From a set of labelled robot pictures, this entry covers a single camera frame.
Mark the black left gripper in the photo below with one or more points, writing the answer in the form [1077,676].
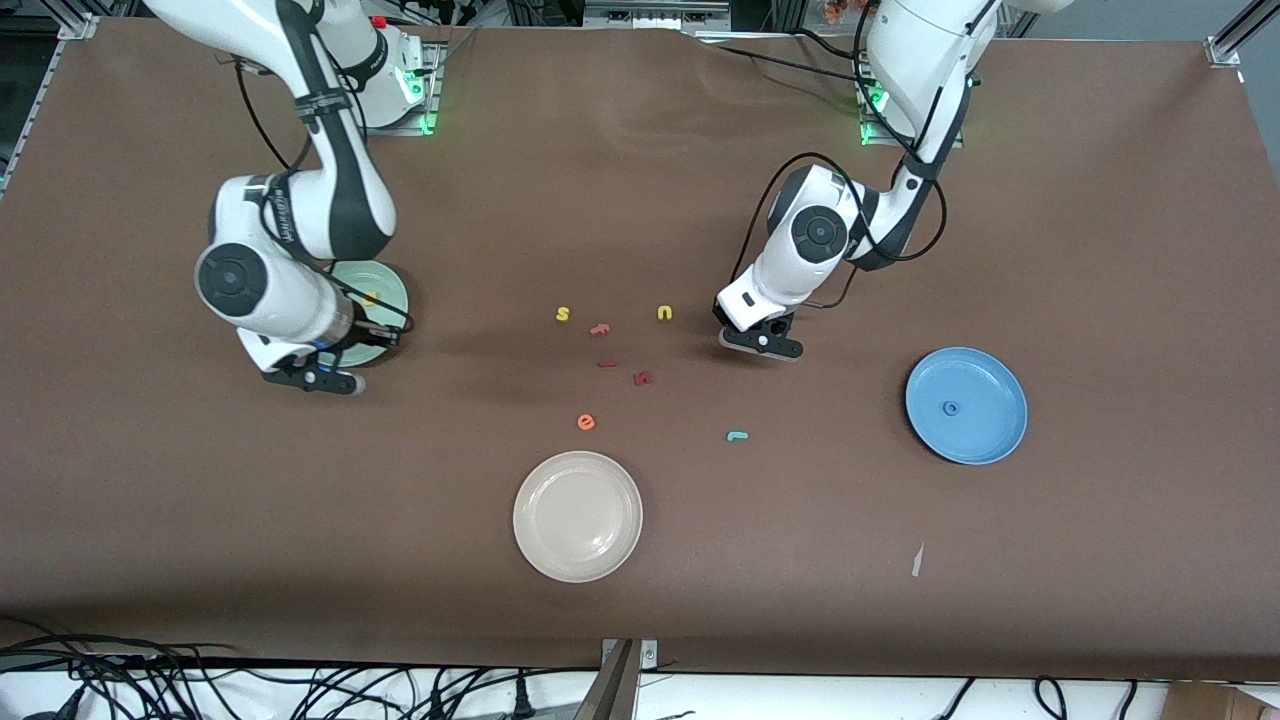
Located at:
[720,315]

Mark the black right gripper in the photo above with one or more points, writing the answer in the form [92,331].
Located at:
[367,330]

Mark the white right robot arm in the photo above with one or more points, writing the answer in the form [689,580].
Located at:
[250,285]

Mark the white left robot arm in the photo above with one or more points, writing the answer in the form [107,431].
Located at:
[820,235]

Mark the light green plate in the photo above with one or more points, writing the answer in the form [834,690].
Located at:
[385,285]

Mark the blue plate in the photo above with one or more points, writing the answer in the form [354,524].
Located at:
[985,430]

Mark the beige plate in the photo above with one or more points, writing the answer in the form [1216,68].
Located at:
[578,516]

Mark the white paper scrap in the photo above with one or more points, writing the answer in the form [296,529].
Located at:
[917,560]

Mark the orange artificial flowers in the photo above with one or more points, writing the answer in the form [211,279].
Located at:
[850,8]

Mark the grey metal device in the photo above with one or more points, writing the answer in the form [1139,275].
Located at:
[650,15]

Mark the black power plug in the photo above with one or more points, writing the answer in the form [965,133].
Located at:
[521,700]

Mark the cardboard box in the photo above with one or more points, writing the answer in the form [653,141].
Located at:
[1200,705]

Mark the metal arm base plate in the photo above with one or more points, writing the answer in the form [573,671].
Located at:
[872,143]
[433,90]

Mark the metal table edge bracket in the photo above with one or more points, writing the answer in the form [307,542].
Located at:
[612,690]

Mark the aluminium table edge rail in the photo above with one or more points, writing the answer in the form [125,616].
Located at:
[36,110]

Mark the aluminium corner bracket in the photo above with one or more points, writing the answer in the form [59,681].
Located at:
[80,27]

